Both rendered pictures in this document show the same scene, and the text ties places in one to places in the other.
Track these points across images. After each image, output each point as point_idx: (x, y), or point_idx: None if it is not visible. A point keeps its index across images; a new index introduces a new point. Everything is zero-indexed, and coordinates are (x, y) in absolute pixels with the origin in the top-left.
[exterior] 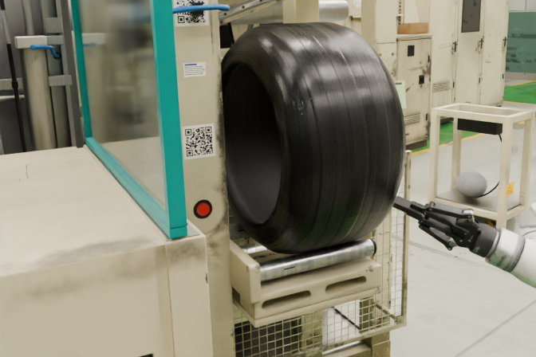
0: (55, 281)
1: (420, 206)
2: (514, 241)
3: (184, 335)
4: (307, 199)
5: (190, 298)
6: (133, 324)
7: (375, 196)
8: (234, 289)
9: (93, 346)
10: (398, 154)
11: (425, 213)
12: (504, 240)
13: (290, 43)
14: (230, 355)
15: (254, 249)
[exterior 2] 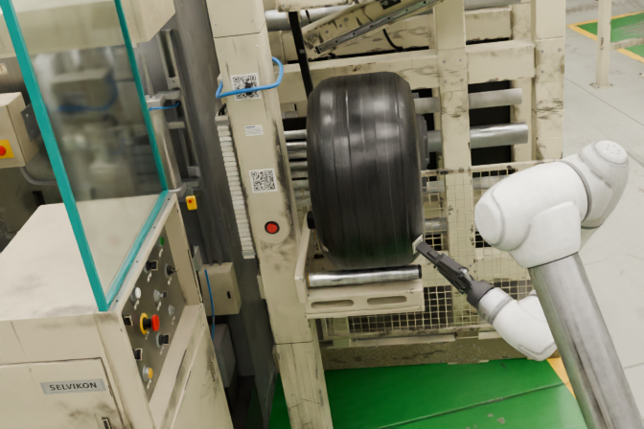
0: (51, 323)
1: (434, 255)
2: (494, 304)
3: (115, 352)
4: (325, 240)
5: (114, 337)
6: (89, 344)
7: (385, 244)
8: None
9: (73, 349)
10: (402, 215)
11: (436, 262)
12: (486, 301)
13: (323, 115)
14: (306, 330)
15: None
